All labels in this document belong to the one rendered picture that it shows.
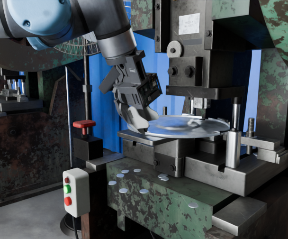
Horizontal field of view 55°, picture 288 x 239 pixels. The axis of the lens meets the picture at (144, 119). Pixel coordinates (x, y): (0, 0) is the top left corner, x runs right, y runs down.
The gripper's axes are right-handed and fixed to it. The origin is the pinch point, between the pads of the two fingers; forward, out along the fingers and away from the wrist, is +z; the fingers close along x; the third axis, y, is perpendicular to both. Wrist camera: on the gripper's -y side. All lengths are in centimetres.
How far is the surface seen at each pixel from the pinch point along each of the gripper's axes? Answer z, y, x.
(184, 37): -13.4, -1.2, 27.2
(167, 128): 4.5, 1.5, 7.4
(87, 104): 23, -84, 36
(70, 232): 82, -82, -9
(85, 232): 34.4, -24.2, -17.9
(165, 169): 16.0, 0.4, 2.9
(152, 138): 0.8, 4.7, -1.7
